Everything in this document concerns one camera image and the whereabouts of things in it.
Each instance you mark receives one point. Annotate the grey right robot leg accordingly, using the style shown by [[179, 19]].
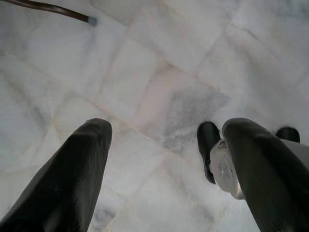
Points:
[[288, 134]]

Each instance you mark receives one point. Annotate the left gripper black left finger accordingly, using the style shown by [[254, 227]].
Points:
[[60, 183]]

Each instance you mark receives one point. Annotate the marble folding table orange edge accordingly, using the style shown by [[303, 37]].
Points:
[[92, 21]]

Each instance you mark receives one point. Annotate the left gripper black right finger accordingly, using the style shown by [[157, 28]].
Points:
[[270, 183]]

